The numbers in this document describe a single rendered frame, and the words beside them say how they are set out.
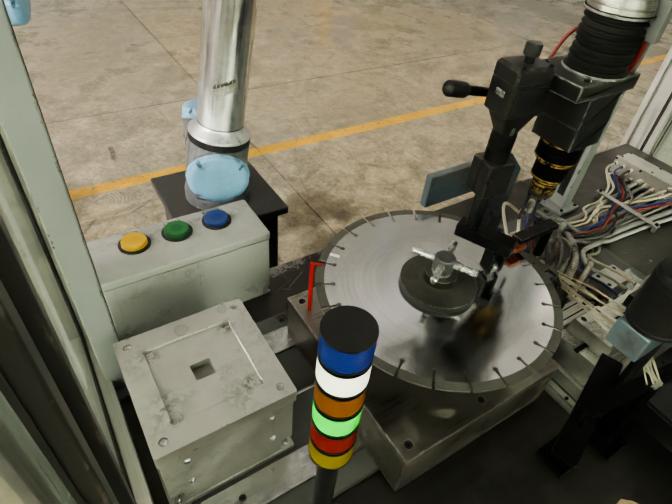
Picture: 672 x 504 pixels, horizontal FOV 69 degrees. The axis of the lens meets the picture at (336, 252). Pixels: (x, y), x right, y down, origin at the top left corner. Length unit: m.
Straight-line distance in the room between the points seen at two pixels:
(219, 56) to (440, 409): 0.64
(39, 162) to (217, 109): 0.41
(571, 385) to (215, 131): 0.74
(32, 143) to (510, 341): 0.59
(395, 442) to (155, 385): 0.31
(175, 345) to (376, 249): 0.32
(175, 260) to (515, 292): 0.52
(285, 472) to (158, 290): 0.34
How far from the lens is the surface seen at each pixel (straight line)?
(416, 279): 0.71
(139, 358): 0.69
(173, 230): 0.86
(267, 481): 0.74
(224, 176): 0.95
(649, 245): 1.37
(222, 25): 0.86
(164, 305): 0.87
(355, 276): 0.71
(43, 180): 0.59
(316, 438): 0.48
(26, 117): 0.55
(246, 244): 0.85
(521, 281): 0.78
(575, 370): 0.88
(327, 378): 0.39
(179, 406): 0.65
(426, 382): 0.61
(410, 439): 0.69
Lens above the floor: 1.44
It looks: 42 degrees down
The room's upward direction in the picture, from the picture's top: 6 degrees clockwise
